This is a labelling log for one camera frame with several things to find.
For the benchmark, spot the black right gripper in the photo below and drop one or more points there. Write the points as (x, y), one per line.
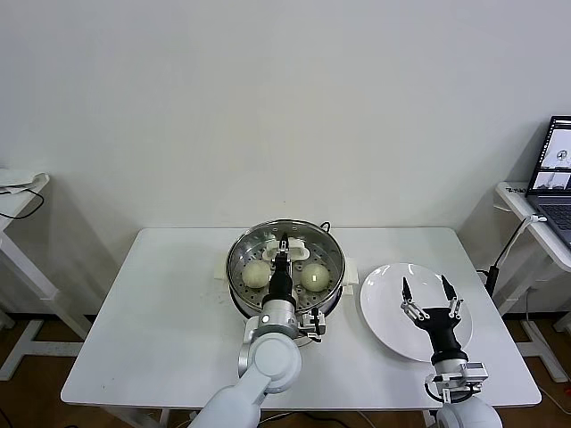
(441, 332)

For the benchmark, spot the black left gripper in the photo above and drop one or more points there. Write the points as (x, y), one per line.
(281, 283)

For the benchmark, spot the round glass lid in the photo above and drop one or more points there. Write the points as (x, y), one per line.
(254, 247)

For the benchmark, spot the white steamed baozi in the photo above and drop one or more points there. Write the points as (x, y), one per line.
(256, 274)
(316, 277)

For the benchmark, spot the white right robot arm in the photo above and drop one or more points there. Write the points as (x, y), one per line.
(468, 412)

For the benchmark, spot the perforated steel steamer basket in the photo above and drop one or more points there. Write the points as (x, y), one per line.
(244, 305)

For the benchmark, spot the round white plate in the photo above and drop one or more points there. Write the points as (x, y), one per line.
(383, 312)

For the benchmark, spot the black power adapter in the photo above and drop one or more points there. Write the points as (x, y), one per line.
(492, 278)

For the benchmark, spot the cream electric cooker pot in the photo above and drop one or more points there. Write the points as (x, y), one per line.
(352, 273)

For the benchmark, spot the white side table with laptop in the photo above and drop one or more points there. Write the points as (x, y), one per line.
(510, 203)

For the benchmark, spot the handwritten paper label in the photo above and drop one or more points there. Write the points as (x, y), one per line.
(516, 189)

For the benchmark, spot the dark grey laptop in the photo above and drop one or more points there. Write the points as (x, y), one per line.
(553, 187)

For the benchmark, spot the white side table with cloth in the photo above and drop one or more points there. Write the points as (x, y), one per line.
(13, 205)

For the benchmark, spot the white cloth bag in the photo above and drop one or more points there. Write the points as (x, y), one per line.
(18, 178)

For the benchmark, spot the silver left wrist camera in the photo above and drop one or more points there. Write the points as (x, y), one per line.
(310, 322)

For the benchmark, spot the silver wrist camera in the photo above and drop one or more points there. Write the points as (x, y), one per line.
(310, 322)
(468, 372)

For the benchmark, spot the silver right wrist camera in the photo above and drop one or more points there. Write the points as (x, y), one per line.
(468, 372)

